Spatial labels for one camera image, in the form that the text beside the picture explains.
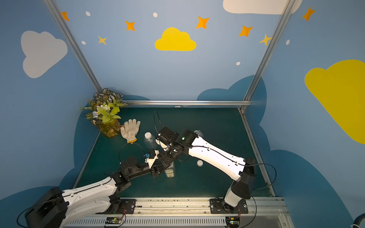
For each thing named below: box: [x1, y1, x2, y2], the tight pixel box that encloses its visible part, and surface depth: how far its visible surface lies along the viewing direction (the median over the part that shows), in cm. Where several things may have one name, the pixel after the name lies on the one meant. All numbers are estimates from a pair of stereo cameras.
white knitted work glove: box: [120, 118, 141, 144], surface depth 107 cm
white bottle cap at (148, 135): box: [144, 132, 152, 140], surface depth 87 cm
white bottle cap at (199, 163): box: [196, 159, 204, 167], surface depth 92 cm
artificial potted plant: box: [78, 88, 128, 139], surface depth 96 cm
